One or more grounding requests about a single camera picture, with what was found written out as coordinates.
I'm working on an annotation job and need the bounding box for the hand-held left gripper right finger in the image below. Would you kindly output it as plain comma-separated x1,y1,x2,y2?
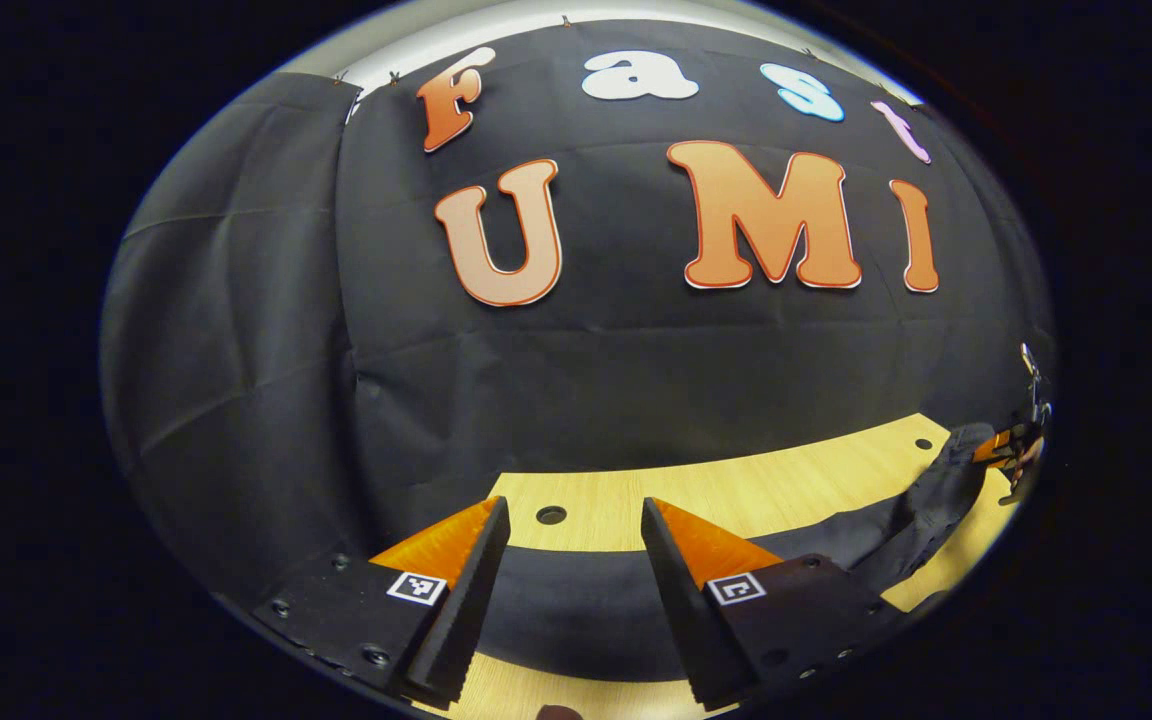
641,497,903,713

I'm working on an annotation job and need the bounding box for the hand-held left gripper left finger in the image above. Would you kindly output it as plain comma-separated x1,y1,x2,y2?
254,497,513,709

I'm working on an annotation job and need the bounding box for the black backdrop cloth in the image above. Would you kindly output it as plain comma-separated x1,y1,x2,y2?
99,18,1055,601

